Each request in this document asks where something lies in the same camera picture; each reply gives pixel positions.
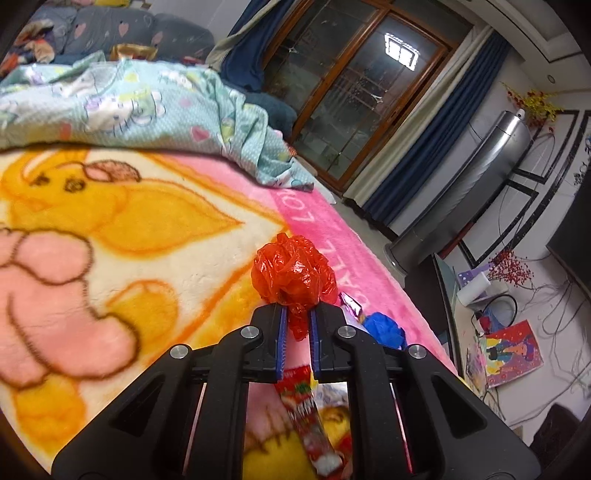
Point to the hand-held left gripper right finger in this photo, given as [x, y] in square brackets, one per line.
[315, 341]

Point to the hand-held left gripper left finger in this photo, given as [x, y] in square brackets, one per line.
[279, 341]

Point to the red plastic bag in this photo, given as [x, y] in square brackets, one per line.
[291, 272]

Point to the red snack wrapper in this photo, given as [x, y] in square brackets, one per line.
[309, 415]

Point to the purple snack wrapper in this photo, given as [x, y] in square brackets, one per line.
[353, 305]

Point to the white snack wrapper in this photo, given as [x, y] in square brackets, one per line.
[333, 396]

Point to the crumpled blue plastic bag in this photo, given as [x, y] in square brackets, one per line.
[383, 327]

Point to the dark glass television stand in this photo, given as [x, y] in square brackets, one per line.
[434, 295]

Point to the pink cartoon printed blanket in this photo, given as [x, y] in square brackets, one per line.
[138, 258]

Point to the purple dotted box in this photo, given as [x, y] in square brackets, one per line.
[466, 276]

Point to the white paper roll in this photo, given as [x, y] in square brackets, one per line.
[473, 288]

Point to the colourful painting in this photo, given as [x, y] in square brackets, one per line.
[512, 350]

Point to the red berry branches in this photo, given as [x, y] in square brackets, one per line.
[510, 267]

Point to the silver tower air conditioner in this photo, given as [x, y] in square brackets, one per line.
[461, 184]

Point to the long blue curtain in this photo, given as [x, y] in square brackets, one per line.
[438, 129]

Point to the black box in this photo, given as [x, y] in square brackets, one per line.
[554, 429]

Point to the black television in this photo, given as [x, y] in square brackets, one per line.
[572, 249]

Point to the light blue cartoon quilt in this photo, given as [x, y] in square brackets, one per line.
[138, 106]

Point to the short blue curtain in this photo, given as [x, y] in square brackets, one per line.
[249, 50]

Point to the gold brown box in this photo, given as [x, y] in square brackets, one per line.
[134, 51]

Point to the yellow artificial flowers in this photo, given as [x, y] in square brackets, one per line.
[535, 101]

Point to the blue-grey heart print sofa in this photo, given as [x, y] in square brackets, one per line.
[106, 27]

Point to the colourful cloth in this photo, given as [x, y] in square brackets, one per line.
[34, 44]

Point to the wooden frame window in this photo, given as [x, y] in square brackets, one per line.
[346, 92]

